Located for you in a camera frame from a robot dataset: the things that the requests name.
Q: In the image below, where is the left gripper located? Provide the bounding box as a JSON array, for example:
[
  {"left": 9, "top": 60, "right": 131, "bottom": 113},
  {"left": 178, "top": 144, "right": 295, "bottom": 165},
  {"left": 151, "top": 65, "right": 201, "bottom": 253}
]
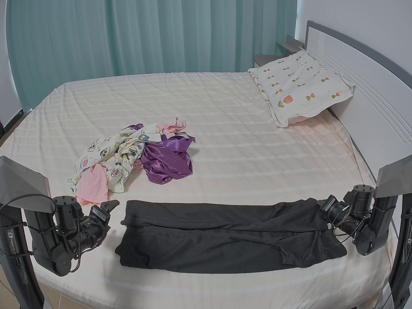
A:
[{"left": 79, "top": 199, "right": 120, "bottom": 248}]

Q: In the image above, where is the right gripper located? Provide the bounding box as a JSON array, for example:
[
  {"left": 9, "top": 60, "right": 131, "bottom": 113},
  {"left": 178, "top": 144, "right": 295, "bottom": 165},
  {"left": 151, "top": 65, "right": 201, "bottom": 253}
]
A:
[{"left": 321, "top": 196, "right": 351, "bottom": 228}]

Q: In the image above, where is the black polo shirt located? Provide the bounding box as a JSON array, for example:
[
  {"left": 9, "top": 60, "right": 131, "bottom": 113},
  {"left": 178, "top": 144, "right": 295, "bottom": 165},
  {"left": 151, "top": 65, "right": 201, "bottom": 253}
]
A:
[{"left": 115, "top": 198, "right": 347, "bottom": 274}]

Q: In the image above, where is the white printed pyjama top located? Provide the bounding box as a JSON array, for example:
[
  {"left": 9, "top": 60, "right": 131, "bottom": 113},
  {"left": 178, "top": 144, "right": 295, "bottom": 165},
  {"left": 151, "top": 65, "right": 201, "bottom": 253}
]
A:
[{"left": 67, "top": 124, "right": 161, "bottom": 195}]

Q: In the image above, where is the purple satin garment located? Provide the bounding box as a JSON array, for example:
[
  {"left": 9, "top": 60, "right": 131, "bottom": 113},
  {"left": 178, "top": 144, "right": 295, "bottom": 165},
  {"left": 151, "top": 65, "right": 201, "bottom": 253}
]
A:
[{"left": 127, "top": 124, "right": 196, "bottom": 185}]

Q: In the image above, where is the pale pink garment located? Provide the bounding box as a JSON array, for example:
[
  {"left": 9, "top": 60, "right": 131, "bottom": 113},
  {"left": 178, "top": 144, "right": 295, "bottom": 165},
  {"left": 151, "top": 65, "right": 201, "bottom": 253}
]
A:
[{"left": 158, "top": 117, "right": 187, "bottom": 134}]

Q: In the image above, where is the white printed pillow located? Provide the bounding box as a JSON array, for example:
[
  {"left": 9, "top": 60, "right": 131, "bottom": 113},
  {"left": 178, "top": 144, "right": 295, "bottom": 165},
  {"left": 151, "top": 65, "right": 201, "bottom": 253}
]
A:
[{"left": 248, "top": 50, "right": 356, "bottom": 128}]

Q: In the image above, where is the bed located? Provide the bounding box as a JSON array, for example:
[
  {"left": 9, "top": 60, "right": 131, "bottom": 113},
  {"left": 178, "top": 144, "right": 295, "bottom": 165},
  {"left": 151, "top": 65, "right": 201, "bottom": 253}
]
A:
[{"left": 0, "top": 20, "right": 412, "bottom": 309}]

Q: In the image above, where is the grey bedside table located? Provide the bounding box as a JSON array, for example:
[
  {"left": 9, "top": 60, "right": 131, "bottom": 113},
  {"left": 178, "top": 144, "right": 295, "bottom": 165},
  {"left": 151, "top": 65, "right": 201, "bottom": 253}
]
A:
[{"left": 254, "top": 35, "right": 306, "bottom": 67}]

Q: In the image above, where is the blue-green curtain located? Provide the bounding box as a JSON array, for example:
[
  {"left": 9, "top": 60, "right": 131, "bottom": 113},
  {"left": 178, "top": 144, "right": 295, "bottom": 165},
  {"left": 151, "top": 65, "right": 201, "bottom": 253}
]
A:
[{"left": 6, "top": 0, "right": 300, "bottom": 111}]

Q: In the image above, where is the black cable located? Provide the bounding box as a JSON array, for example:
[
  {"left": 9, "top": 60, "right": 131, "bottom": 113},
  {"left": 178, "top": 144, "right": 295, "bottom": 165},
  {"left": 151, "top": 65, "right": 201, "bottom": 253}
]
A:
[{"left": 0, "top": 194, "right": 55, "bottom": 213}]

